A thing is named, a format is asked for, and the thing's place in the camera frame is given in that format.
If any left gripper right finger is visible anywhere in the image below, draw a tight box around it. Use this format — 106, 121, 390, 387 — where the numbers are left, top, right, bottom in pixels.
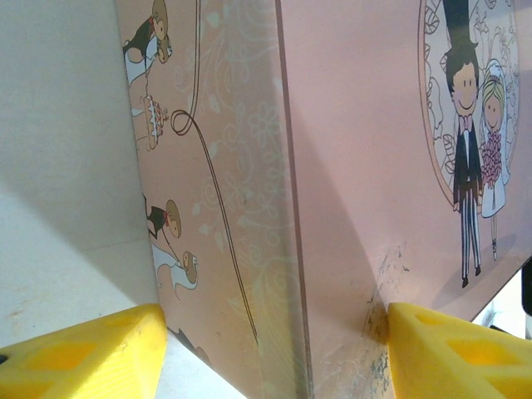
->
386, 302, 532, 399

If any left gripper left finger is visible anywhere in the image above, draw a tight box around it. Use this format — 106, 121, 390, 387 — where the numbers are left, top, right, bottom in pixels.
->
0, 303, 168, 399

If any pink wedding print tin box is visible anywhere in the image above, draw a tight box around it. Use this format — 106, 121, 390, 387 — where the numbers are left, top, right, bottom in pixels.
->
114, 0, 532, 399

